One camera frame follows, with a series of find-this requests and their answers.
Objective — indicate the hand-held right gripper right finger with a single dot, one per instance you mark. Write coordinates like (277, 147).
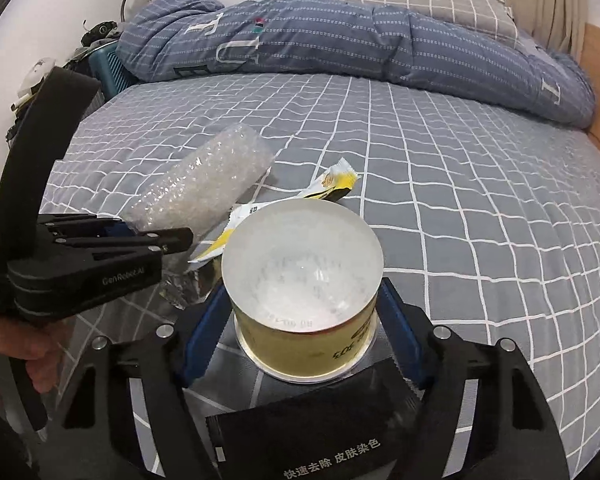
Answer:
(405, 340)

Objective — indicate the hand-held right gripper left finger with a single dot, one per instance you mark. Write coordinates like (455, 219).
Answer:
(205, 335)

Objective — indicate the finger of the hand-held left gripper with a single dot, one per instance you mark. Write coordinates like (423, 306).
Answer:
(117, 229)
(170, 241)

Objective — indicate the yellow labelled round can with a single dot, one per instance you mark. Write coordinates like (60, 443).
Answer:
(300, 270)

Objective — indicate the person's left hand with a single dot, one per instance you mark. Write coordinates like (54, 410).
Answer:
(25, 345)

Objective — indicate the clear plastic wrapper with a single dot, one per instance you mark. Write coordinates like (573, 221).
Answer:
(190, 287)

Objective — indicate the yellow white sachet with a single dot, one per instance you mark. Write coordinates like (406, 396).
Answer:
(332, 182)
(222, 245)

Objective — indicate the bubble wrap roll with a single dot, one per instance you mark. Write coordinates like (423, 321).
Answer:
(200, 180)

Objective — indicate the black packet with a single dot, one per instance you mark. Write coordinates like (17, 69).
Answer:
(305, 440)

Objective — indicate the grey checked bed sheet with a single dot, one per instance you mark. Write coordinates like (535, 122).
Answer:
(480, 220)

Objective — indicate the teal box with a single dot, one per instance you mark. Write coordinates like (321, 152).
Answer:
(111, 72)

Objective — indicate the white plastic object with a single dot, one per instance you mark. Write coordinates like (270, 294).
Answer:
(37, 72)

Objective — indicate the dark clutter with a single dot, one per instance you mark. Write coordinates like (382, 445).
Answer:
(100, 30)

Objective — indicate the blue striped duvet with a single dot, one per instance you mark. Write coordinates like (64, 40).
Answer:
(330, 40)

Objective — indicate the beige curtain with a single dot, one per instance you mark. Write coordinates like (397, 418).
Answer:
(555, 5)

